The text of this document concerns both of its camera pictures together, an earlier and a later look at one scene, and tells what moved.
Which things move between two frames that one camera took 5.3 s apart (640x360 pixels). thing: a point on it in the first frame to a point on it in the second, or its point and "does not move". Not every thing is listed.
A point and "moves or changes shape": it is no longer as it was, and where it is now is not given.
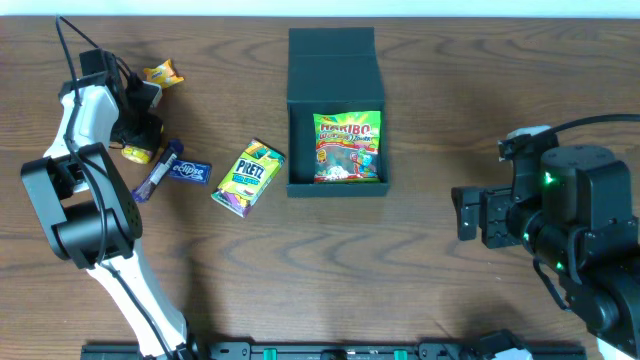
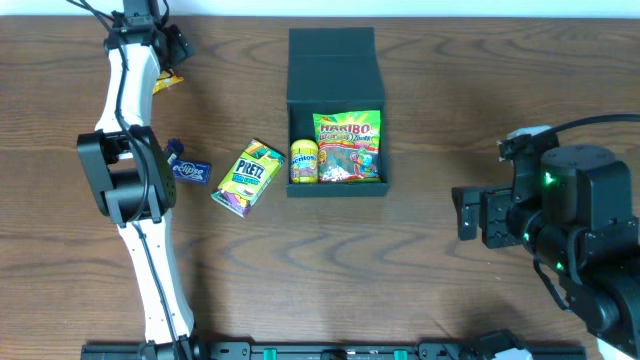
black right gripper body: x=496 y=216 does not move
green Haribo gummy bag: x=347 y=147 does not move
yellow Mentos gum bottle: x=136 y=154 moves or changes shape
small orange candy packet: x=163 y=75 does not move
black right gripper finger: x=467 y=204 does not move
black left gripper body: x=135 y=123 to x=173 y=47
